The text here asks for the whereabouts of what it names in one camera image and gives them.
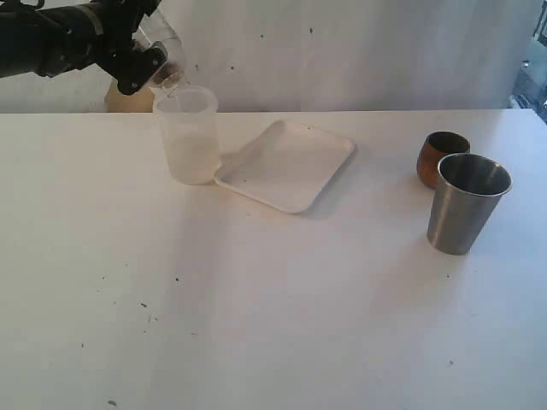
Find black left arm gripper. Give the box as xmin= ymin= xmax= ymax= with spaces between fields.
xmin=91 ymin=0 xmax=160 ymax=73

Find brown wooden blocks and coins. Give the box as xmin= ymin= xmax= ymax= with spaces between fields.
xmin=153 ymin=62 xmax=183 ymax=88

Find clear domed shaker lid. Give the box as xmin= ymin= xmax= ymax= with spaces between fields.
xmin=151 ymin=37 xmax=188 ymax=95

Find round brown wooden cup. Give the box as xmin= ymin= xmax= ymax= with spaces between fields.
xmin=416 ymin=131 xmax=471 ymax=190

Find stainless steel cup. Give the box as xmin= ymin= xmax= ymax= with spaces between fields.
xmin=426 ymin=153 xmax=512 ymax=255

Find clear plastic shaker cup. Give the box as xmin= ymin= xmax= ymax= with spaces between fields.
xmin=133 ymin=9 xmax=182 ymax=50

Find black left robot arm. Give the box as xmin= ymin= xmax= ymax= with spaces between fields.
xmin=1 ymin=1 xmax=167 ymax=87

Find translucent white plastic container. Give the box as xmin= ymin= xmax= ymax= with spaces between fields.
xmin=153 ymin=85 xmax=221 ymax=185

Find white rectangular tray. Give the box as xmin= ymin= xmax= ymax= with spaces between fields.
xmin=214 ymin=120 xmax=356 ymax=214

